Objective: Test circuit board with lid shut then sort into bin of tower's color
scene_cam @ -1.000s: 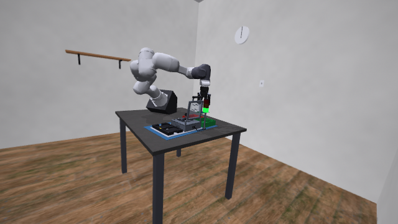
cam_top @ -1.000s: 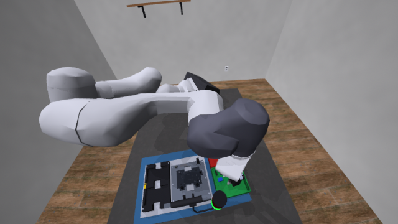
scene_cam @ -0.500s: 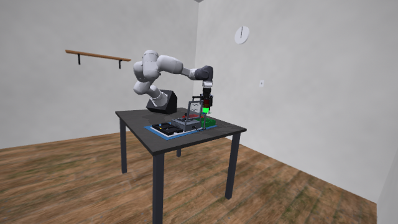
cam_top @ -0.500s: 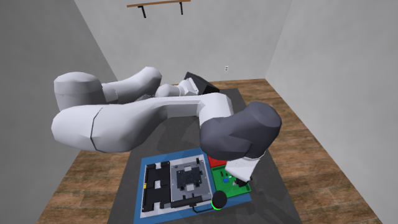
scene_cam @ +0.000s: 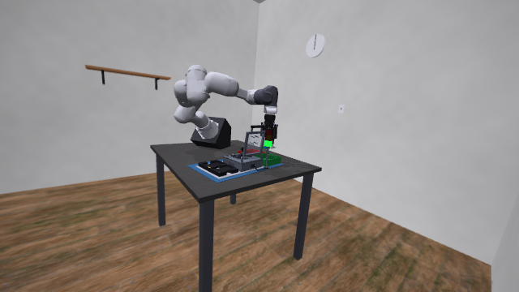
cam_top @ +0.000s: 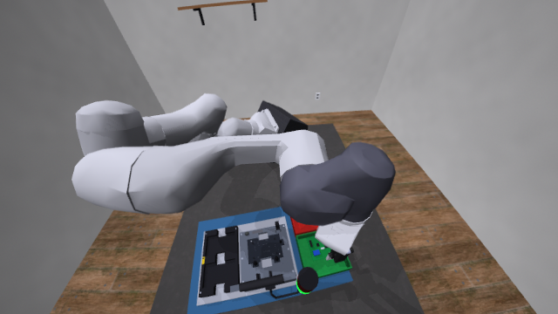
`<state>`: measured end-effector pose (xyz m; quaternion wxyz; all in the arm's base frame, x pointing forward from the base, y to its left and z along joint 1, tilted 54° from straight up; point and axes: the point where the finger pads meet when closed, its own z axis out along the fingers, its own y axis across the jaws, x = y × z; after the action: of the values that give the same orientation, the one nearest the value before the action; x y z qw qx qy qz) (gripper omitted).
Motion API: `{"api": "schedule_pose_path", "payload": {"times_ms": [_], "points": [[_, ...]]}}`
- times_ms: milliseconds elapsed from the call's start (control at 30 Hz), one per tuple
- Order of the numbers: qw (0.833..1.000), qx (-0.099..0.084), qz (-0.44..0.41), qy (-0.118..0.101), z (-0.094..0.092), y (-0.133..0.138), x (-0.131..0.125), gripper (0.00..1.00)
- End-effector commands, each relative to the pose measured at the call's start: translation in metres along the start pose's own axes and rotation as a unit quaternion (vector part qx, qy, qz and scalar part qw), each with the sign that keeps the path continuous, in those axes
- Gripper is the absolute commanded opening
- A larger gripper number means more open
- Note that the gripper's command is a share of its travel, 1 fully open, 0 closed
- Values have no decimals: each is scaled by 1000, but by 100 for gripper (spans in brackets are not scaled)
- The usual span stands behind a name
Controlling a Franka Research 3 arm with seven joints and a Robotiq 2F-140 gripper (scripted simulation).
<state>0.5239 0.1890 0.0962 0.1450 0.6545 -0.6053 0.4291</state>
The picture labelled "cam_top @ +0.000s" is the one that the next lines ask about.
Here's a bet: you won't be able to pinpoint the red open-top bin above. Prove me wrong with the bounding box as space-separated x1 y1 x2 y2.
290 217 318 237

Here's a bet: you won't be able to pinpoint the green circuit board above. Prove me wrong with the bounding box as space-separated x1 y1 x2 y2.
306 236 330 261

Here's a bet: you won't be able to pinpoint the green bin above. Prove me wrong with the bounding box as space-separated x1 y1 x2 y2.
296 231 352 278

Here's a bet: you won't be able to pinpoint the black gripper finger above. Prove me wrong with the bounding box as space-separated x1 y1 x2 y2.
326 247 354 263

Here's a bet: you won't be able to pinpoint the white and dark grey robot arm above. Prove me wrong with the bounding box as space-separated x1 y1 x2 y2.
71 93 396 256

